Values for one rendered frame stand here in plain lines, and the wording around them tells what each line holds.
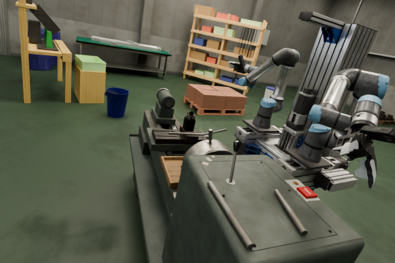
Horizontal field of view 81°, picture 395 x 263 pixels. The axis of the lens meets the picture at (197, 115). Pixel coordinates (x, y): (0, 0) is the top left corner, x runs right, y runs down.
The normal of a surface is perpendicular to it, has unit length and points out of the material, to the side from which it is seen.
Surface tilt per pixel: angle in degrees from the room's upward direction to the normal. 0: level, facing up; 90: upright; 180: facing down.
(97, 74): 90
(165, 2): 90
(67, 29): 90
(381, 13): 90
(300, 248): 0
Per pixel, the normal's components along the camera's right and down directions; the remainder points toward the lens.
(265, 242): 0.20, -0.92
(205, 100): 0.42, 0.40
